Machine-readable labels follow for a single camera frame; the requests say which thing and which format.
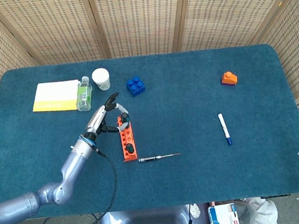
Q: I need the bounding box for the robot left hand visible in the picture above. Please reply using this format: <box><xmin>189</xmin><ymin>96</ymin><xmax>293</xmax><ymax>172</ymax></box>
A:
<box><xmin>80</xmin><ymin>91</ymin><xmax>131</xmax><ymax>139</ymax></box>

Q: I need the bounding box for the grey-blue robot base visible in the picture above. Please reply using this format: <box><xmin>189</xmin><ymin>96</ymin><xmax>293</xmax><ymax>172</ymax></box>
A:
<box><xmin>95</xmin><ymin>202</ymin><xmax>202</xmax><ymax>224</ymax></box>

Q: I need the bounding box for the orange screwdriver rack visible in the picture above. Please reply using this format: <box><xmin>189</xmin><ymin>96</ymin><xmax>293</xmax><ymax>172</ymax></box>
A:
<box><xmin>117</xmin><ymin>115</ymin><xmax>138</xmax><ymax>163</ymax></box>

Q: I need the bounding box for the clear plastic bottle green label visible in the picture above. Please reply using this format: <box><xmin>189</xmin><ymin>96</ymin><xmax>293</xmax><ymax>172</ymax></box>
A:
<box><xmin>73</xmin><ymin>75</ymin><xmax>95</xmax><ymax>113</ymax></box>

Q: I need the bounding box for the white paper cup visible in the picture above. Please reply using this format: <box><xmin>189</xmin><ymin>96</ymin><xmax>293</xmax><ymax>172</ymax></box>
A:
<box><xmin>90</xmin><ymin>67</ymin><xmax>112</xmax><ymax>92</ymax></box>

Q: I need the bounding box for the yellow white booklet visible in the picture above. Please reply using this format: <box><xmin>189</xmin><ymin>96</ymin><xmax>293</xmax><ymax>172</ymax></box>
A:
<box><xmin>29</xmin><ymin>79</ymin><xmax>84</xmax><ymax>115</ymax></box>

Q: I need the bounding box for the blue building block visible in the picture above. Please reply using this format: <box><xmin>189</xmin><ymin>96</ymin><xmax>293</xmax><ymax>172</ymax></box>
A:
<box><xmin>125</xmin><ymin>75</ymin><xmax>147</xmax><ymax>98</ymax></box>

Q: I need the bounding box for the silver black precision screwdriver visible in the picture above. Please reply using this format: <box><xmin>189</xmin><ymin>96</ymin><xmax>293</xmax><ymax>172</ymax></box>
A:
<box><xmin>138</xmin><ymin>153</ymin><xmax>181</xmax><ymax>164</ymax></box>

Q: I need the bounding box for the white cloth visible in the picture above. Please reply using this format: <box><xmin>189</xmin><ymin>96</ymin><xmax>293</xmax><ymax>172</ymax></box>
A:
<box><xmin>235</xmin><ymin>194</ymin><xmax>281</xmax><ymax>224</ymax></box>

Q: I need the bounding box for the white marker blue cap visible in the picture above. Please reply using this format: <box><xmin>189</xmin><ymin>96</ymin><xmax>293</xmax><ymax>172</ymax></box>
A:
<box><xmin>217</xmin><ymin>112</ymin><xmax>234</xmax><ymax>147</ymax></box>

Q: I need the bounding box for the woven folding screen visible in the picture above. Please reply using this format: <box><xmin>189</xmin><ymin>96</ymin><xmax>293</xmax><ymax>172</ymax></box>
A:
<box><xmin>0</xmin><ymin>0</ymin><xmax>299</xmax><ymax>139</ymax></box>

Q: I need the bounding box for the white blue cardboard box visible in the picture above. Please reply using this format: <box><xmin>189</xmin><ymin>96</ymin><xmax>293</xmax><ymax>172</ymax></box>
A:
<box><xmin>206</xmin><ymin>202</ymin><xmax>240</xmax><ymax>224</ymax></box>

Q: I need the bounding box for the blue carpet table cover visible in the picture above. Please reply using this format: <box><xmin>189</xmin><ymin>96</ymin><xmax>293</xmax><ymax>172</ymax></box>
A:
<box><xmin>0</xmin><ymin>39</ymin><xmax>299</xmax><ymax>224</ymax></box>

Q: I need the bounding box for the orange purple toy block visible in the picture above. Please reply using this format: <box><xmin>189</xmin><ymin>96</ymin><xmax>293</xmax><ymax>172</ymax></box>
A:
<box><xmin>219</xmin><ymin>70</ymin><xmax>239</xmax><ymax>88</ymax></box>

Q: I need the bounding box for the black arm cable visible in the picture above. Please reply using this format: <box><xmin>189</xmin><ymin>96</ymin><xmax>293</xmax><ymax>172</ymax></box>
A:
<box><xmin>37</xmin><ymin>147</ymin><xmax>122</xmax><ymax>224</ymax></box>

